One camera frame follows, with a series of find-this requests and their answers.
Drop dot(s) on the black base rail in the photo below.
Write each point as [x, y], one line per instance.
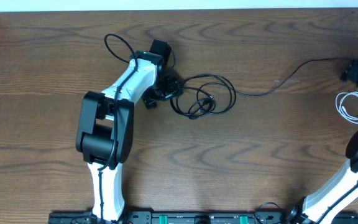
[144, 217]

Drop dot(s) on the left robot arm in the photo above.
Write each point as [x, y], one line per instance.
[106, 126]

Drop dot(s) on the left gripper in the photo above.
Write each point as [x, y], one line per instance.
[176, 86]

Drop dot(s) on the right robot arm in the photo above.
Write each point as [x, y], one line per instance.
[324, 205]

